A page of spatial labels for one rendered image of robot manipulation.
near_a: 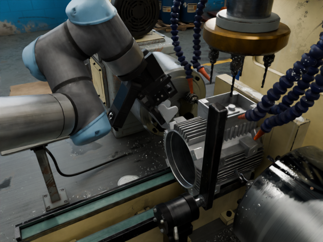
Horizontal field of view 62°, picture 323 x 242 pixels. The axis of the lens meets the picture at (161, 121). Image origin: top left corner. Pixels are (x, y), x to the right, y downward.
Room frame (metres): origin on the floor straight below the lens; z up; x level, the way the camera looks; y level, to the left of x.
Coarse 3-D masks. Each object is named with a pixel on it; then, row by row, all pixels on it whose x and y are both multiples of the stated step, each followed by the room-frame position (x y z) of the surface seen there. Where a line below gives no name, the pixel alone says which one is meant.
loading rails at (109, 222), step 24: (168, 168) 0.58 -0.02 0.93; (120, 192) 0.50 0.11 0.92; (144, 192) 0.51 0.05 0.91; (168, 192) 0.54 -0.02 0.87; (240, 192) 0.54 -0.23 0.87; (48, 216) 0.42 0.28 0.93; (72, 216) 0.42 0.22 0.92; (96, 216) 0.44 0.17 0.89; (120, 216) 0.47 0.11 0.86; (144, 216) 0.42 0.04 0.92; (216, 216) 0.50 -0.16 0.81; (24, 240) 0.36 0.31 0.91; (48, 240) 0.38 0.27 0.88; (72, 240) 0.41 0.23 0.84; (96, 240) 0.36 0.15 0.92; (120, 240) 0.36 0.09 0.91; (144, 240) 0.39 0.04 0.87
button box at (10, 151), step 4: (68, 136) 0.58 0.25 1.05; (52, 140) 0.56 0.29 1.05; (56, 140) 0.56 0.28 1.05; (60, 140) 0.60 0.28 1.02; (36, 144) 0.54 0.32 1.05; (40, 144) 0.55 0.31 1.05; (44, 144) 0.56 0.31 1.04; (16, 148) 0.52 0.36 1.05; (20, 148) 0.53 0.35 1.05; (24, 148) 0.53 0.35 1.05; (28, 148) 0.53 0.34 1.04; (0, 152) 0.51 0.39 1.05; (4, 152) 0.51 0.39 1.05; (8, 152) 0.51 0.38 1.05; (12, 152) 0.51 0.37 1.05; (16, 152) 0.54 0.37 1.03
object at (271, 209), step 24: (288, 168) 0.34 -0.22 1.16; (312, 168) 0.34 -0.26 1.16; (264, 192) 0.32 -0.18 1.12; (288, 192) 0.30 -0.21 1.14; (312, 192) 0.29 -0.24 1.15; (240, 216) 0.32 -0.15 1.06; (264, 216) 0.29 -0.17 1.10; (288, 216) 0.27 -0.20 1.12; (312, 216) 0.26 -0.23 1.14; (240, 240) 0.31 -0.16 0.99; (264, 240) 0.27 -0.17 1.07; (288, 240) 0.25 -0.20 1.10; (312, 240) 0.23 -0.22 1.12
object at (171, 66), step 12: (168, 60) 0.83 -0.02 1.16; (168, 72) 0.75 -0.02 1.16; (180, 72) 0.77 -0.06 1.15; (192, 72) 0.79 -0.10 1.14; (168, 84) 0.74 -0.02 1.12; (180, 84) 0.76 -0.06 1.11; (204, 84) 0.82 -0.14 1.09; (180, 96) 0.77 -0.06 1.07; (192, 96) 0.76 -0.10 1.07; (204, 96) 0.82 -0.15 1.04; (132, 108) 0.76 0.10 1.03; (144, 108) 0.71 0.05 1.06; (180, 108) 0.77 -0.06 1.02; (192, 108) 0.79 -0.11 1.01; (144, 120) 0.71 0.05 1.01; (156, 132) 0.72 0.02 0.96
